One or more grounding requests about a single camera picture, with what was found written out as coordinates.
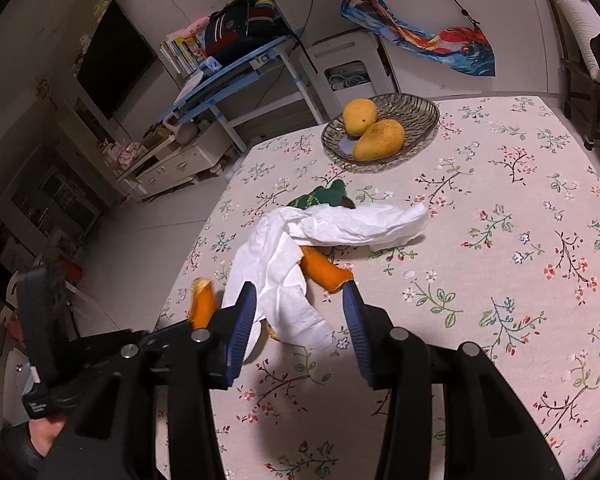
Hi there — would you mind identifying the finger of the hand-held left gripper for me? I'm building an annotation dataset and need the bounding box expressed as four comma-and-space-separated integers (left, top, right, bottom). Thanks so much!
140, 316, 201, 348

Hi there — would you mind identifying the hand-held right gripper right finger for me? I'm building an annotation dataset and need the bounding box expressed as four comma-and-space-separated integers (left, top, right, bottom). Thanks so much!
342, 280, 566, 480

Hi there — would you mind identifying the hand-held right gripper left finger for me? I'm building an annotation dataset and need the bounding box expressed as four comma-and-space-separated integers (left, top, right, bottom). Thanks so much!
37, 281, 258, 480

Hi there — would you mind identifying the white tissue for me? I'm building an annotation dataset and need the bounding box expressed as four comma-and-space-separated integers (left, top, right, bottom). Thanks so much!
275, 202, 429, 251
221, 210, 337, 361

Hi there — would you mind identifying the green wrapper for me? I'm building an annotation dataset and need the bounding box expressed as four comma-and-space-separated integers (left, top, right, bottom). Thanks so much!
286, 180, 358, 211

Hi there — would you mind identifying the dark glass cabinet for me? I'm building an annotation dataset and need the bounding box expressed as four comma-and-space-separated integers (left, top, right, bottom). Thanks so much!
0, 145, 103, 306

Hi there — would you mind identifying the white drawer cabinet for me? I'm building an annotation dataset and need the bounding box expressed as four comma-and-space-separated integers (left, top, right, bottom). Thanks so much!
115, 125, 233, 201

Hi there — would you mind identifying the floral tablecloth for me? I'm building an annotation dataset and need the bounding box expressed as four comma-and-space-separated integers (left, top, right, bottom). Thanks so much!
152, 95, 600, 480

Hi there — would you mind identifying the pink flower decoration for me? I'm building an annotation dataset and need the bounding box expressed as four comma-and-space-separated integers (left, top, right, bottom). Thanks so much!
115, 140, 143, 166

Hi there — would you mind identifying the long yellow mango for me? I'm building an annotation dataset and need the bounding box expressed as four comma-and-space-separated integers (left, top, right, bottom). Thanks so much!
353, 120, 406, 162

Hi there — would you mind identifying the pink pot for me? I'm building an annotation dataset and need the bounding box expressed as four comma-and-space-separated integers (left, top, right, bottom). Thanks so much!
162, 112, 198, 143

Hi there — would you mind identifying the round yellow mango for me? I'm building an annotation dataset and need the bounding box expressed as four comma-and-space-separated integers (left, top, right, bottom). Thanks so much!
342, 98, 378, 137

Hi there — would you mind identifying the woven grey fruit basket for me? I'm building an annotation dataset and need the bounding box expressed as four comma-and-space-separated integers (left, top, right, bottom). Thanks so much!
321, 93, 441, 165

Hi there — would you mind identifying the blue desk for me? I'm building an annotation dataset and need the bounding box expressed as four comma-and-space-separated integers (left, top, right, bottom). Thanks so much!
170, 5, 326, 153

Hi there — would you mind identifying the white appliance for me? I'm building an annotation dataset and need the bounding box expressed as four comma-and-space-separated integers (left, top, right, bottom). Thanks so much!
306, 30, 393, 123

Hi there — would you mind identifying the black television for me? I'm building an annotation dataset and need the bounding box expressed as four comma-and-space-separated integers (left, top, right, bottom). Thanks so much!
76, 0, 160, 122

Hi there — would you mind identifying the row of books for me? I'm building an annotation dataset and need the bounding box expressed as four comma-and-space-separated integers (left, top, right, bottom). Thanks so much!
159, 30, 211, 76

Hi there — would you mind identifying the colourful hanging cloth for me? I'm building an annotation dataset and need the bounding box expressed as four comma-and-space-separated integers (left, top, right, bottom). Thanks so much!
341, 0, 497, 77

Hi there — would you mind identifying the dark striped backpack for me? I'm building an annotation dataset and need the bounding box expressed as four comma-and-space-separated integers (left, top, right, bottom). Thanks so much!
203, 0, 277, 58

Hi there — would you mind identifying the wooden chair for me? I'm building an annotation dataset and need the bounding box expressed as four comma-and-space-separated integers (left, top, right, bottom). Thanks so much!
530, 0, 600, 171

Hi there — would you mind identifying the white cushion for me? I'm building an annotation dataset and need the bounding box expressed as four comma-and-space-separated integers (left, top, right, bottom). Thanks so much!
555, 0, 600, 83

